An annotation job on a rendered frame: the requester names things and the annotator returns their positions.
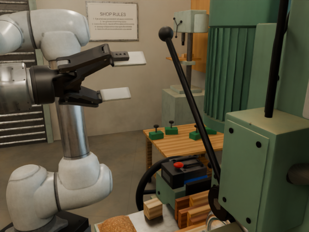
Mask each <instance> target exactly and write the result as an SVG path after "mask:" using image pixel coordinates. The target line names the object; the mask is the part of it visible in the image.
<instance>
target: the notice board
mask: <svg viewBox="0 0 309 232"><path fill-rule="evenodd" d="M86 19H87V22H88V26H89V30H90V36H91V37H90V40H89V41H138V2H111V1H86Z"/></svg>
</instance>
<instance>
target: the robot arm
mask: <svg viewBox="0 0 309 232"><path fill-rule="evenodd" d="M90 37H91V36H90V30H89V26H88V22H87V19H86V17H85V16H83V15H81V14H79V13H77V12H75V11H71V10H66V9H38V10H32V11H23V12H15V13H12V14H4V15H1V16H0V55H5V54H7V53H9V52H13V51H15V50H17V49H18V50H24V49H41V51H42V53H43V56H44V58H45V59H46V60H47V61H48V62H49V65H37V66H31V67H30V69H28V70H27V69H26V65H25V64H24V63H7V64H0V113H7V112H13V111H21V110H30V109H31V108H32V103H33V102H35V104H37V105H41V104H52V103H54V102H55V105H56V111H57V118H58V124H59V130H60V136H61V142H62V148H63V155H64V157H63V158H62V159H61V161H60V163H59V165H58V172H48V171H47V170H46V169H45V168H44V167H42V166H39V165H33V164H29V165H24V166H21V167H19V168H17V169H16V170H14V171H13V172H12V174H11V176H10V178H9V181H8V185H7V189H6V202H7V207H8V211H9V214H10V217H11V220H12V222H13V225H14V226H13V227H11V228H8V229H7V230H6V231H5V232H58V231H59V230H61V229H63V228H65V227H66V226H68V221H67V220H65V219H61V218H60V217H58V216H56V213H58V212H60V211H65V210H72V209H78V208H82V207H86V206H89V205H92V204H95V203H98V202H99V201H101V200H103V199H105V198H106V197H107V196H108V195H109V194H110V193H111V192H112V189H113V180H112V173H111V170H110V169H109V168H108V167H107V166H106V165H105V164H99V161H98V159H97V156H96V155H94V154H93V153H92V152H90V151H89V144H88V137H87V131H86V122H85V115H84V108H83V106H85V107H93V108H97V107H98V106H99V104H101V103H102V102H107V101H115V100H123V99H131V95H130V91H129V88H128V87H122V88H112V89H103V90H99V91H94V90H91V89H89V88H86V87H84V86H81V83H82V81H84V79H85V77H87V76H89V75H91V74H93V73H95V72H97V71H99V70H101V69H103V68H104V67H106V66H108V65H111V66H112V67H124V66H138V65H146V60H145V57H144V54H143V52H142V51H141V52H126V51H121V52H112V51H111V50H110V48H109V45H108V44H107V43H105V44H102V45H99V46H96V47H93V48H90V49H88V50H85V51H82V52H80V50H81V47H82V46H85V45H86V44H87V43H88V42H89V40H90ZM105 59H106V60H105ZM92 102H93V103H92Z"/></svg>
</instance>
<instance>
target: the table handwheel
mask: <svg viewBox="0 0 309 232"><path fill-rule="evenodd" d="M178 157H183V156H171V157H166V158H164V159H161V160H159V161H158V162H156V163H155V164H153V165H152V166H151V167H150V168H149V169H148V170H147V171H146V172H145V173H144V175H143V176H142V178H141V179H140V181H139V184H138V186H137V190H136V205H137V209H138V211H142V210H143V195H147V194H156V189H154V190H144V189H145V187H146V184H147V183H148V181H149V180H150V178H151V177H152V176H153V175H154V174H155V173H156V172H157V171H158V170H160V169H161V164H162V163H166V162H169V160H170V159H174V158H178Z"/></svg>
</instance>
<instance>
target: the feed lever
mask: <svg viewBox="0 0 309 232"><path fill-rule="evenodd" d="M173 34H174V33H173V30H172V28H171V27H169V26H163V27H162V28H161V29H160V30H159V33H158V35H159V38H160V39H161V40H162V41H164V42H166V44H167V47H168V50H169V52H170V55H171V58H172V60H173V63H174V66H175V68H176V71H177V74H178V77H179V80H180V82H181V84H182V87H183V90H184V93H185V96H186V98H187V101H188V104H189V106H190V109H191V112H192V114H193V117H194V120H195V123H196V125H197V128H198V130H199V133H200V136H201V139H202V142H203V144H204V147H205V150H206V152H207V155H208V158H209V160H210V163H211V166H212V169H213V171H214V174H215V176H216V179H217V182H218V185H217V186H213V187H211V188H210V190H209V193H208V202H209V205H210V208H211V210H212V212H213V214H214V215H215V216H216V217H217V218H218V219H219V220H221V221H227V220H230V219H233V218H234V217H233V216H232V215H231V214H230V213H229V212H228V211H227V210H226V209H225V208H223V207H222V206H221V205H220V204H219V203H218V195H219V184H220V174H221V168H220V166H219V163H218V161H217V158H216V155H215V152H214V150H213V147H212V145H211V142H210V139H209V137H208V134H207V132H206V129H205V126H204V123H203V121H202V118H201V116H200V113H199V111H198V108H197V105H196V103H195V100H194V97H193V95H192V92H191V90H190V87H189V84H188V82H187V79H186V76H185V74H184V71H183V69H182V66H181V63H180V61H179V58H178V56H177V53H176V50H175V47H174V45H173V42H172V38H173ZM235 220H236V222H237V224H238V225H239V227H240V228H241V230H242V231H243V232H249V231H248V230H247V229H246V228H245V227H244V226H243V225H242V224H241V223H240V222H239V221H238V220H237V219H235Z"/></svg>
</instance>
